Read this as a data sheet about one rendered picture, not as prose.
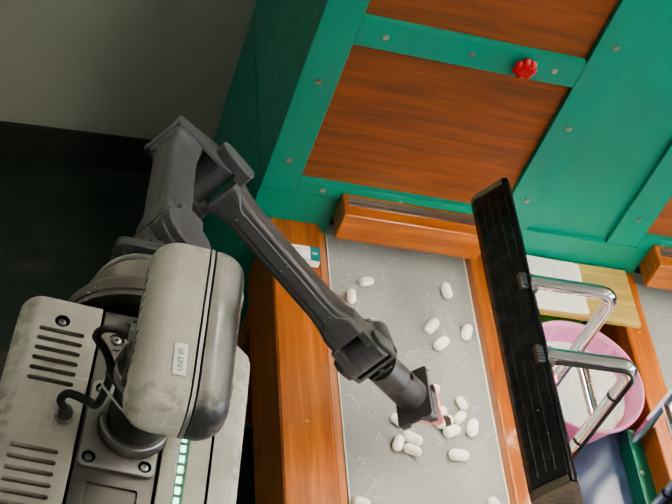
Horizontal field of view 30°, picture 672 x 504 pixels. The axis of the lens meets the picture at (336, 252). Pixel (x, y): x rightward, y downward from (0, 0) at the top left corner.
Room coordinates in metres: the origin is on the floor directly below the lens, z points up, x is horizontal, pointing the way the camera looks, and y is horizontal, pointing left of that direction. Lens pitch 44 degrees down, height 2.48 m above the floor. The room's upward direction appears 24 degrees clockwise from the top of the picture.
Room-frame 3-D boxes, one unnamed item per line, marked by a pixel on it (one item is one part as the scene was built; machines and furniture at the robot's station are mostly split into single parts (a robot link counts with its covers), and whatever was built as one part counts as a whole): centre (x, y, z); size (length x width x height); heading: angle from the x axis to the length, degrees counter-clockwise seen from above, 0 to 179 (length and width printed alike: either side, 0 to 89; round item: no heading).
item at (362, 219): (1.85, -0.12, 0.83); 0.30 x 0.06 x 0.07; 112
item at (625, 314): (1.93, -0.45, 0.77); 0.33 x 0.15 x 0.01; 112
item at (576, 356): (1.49, -0.41, 0.90); 0.20 x 0.19 x 0.45; 22
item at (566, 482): (1.46, -0.33, 1.08); 0.62 x 0.08 x 0.07; 22
